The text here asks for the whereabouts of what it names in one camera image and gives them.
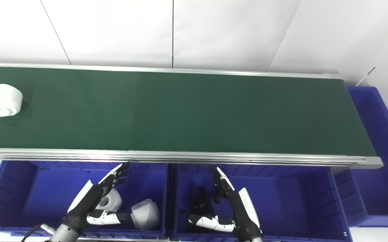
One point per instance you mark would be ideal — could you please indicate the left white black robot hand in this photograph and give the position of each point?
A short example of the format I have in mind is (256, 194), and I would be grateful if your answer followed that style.
(87, 200)

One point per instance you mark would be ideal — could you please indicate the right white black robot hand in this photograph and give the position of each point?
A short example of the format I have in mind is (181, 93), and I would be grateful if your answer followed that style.
(241, 208)

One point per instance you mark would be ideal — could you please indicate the white cylindrical part with holes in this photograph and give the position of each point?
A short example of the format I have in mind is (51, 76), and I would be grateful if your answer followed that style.
(113, 201)
(0, 100)

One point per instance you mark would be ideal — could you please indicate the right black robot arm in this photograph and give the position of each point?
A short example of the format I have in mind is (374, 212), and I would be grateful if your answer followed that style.
(254, 240)

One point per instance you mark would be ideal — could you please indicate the black part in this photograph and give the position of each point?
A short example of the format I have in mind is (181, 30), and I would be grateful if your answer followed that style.
(202, 203)

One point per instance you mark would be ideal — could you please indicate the blue plastic bin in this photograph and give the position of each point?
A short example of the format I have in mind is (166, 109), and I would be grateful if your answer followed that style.
(288, 201)
(29, 195)
(379, 174)

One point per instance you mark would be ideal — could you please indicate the white faceted part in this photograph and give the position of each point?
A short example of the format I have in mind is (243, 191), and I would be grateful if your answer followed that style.
(145, 215)

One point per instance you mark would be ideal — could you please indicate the thin white rod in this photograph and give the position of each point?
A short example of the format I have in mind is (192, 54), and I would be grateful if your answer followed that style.
(365, 76)

